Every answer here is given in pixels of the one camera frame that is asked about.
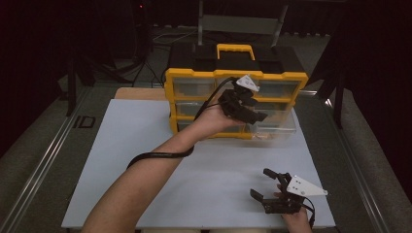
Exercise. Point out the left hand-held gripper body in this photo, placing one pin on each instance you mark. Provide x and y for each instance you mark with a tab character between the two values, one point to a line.
238	103

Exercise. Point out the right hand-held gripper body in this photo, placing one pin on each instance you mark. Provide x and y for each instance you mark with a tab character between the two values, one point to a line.
286	202

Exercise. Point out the clear plastic drawer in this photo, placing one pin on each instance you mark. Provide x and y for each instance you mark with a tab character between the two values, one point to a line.
281	128

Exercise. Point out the yellow black organizer cabinet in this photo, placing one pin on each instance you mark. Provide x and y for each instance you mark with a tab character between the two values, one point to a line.
194	73

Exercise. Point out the person's right hand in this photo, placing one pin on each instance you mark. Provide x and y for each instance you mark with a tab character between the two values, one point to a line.
297	221

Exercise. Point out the person's left hand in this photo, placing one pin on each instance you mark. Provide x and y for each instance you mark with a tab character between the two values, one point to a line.
213	123

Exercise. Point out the white table board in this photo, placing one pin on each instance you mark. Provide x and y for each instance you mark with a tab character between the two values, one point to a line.
226	168

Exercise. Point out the grid of clear drawers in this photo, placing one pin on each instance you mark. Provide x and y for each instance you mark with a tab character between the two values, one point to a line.
194	87

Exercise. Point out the grey metal stand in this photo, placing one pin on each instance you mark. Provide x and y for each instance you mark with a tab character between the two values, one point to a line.
239	24

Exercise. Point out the wooden table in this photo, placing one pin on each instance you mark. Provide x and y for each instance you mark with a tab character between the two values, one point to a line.
139	93

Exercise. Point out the black tripod stand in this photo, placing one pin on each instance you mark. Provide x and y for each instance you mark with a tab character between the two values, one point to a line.
142	35

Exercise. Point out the aluminium floor rail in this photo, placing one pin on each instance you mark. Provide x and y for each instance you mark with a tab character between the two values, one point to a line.
42	161
356	161

